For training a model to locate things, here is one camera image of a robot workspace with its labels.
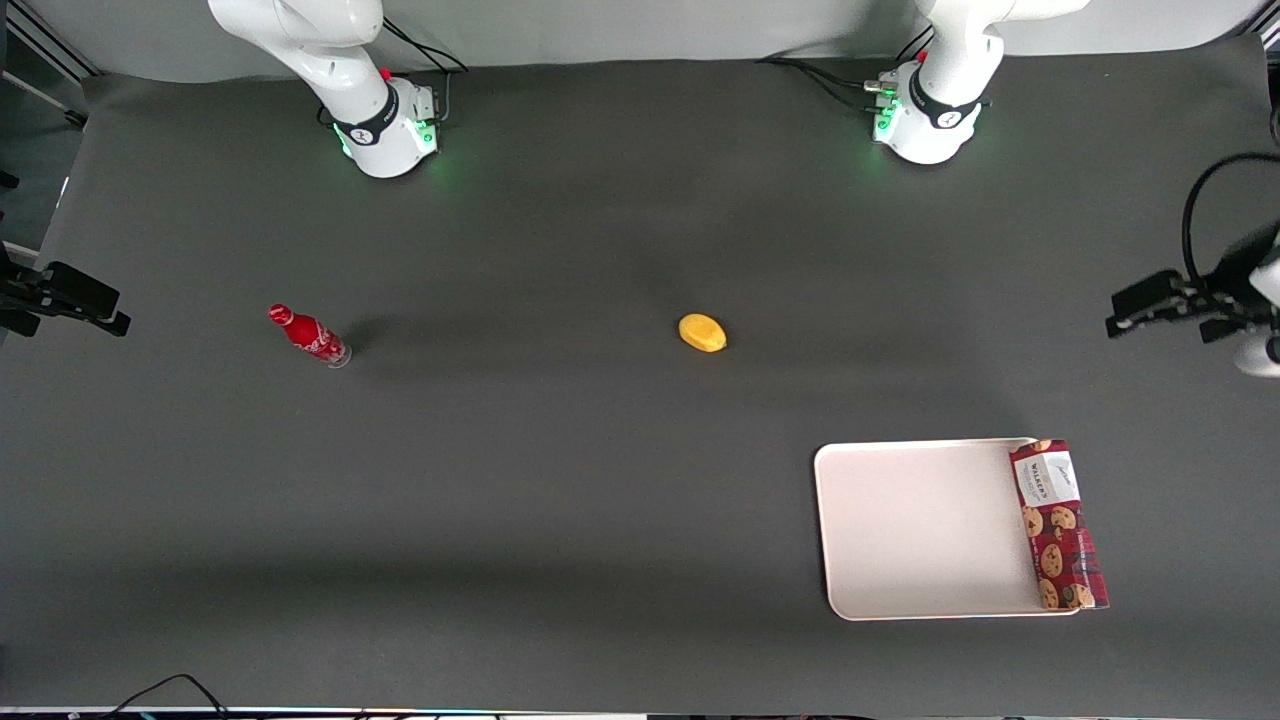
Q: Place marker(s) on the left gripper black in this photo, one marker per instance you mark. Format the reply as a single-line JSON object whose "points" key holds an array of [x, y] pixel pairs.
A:
{"points": [[1226, 297]]}

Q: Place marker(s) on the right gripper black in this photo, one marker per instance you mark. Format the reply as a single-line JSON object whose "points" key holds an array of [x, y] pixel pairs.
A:
{"points": [[22, 295]]}

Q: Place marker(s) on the yellow lemon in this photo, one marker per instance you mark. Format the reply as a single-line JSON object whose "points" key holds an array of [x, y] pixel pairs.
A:
{"points": [[702, 333]]}

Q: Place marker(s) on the beige plastic tray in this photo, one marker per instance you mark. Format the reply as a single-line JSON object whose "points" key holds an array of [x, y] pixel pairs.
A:
{"points": [[925, 525]]}

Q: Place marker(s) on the aluminium frame rail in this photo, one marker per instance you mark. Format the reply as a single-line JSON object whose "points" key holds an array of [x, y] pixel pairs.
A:
{"points": [[45, 35]]}

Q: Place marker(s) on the red cookie box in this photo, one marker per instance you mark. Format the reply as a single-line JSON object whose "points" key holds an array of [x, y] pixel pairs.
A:
{"points": [[1058, 530]]}

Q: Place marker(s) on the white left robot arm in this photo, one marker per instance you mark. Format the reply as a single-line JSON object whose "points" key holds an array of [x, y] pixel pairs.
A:
{"points": [[935, 120]]}

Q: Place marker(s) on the red cola bottle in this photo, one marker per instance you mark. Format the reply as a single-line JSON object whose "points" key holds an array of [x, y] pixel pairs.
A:
{"points": [[312, 338]]}

